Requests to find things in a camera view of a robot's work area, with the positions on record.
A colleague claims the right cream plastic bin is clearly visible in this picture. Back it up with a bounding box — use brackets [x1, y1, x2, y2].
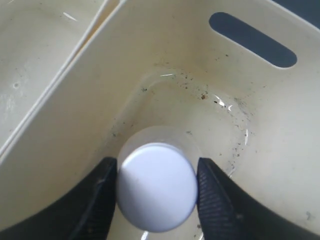
[0, 0, 320, 235]

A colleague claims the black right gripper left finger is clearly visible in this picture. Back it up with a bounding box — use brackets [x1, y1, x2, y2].
[0, 157, 117, 240]

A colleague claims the middle cream plastic bin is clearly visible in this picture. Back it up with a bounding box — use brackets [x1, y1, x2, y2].
[0, 0, 118, 151]

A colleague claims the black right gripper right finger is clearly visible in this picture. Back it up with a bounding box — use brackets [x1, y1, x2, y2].
[196, 157, 320, 240]

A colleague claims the cream plastic bin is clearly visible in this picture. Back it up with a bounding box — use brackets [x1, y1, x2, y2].
[0, 0, 118, 151]
[0, 0, 320, 235]

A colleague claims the clear plastic bottle white cap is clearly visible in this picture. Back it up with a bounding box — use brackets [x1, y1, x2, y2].
[116, 126, 201, 233]

